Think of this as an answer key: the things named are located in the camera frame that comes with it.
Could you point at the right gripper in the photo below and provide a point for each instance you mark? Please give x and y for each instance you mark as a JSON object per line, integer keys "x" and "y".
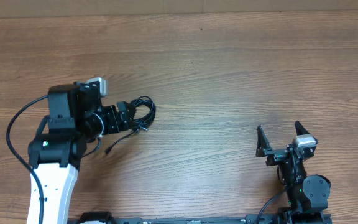
{"x": 276, "y": 154}

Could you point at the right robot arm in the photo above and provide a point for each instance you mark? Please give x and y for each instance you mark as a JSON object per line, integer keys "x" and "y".
{"x": 307, "y": 194}

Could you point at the cardboard backboard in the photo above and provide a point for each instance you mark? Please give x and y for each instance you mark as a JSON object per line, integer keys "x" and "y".
{"x": 59, "y": 8}

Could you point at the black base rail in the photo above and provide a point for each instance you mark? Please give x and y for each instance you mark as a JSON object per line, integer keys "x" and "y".
{"x": 106, "y": 217}

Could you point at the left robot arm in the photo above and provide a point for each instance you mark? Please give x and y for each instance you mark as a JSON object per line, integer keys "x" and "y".
{"x": 76, "y": 117}

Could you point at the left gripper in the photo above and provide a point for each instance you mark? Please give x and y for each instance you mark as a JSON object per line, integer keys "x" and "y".
{"x": 115, "y": 124}

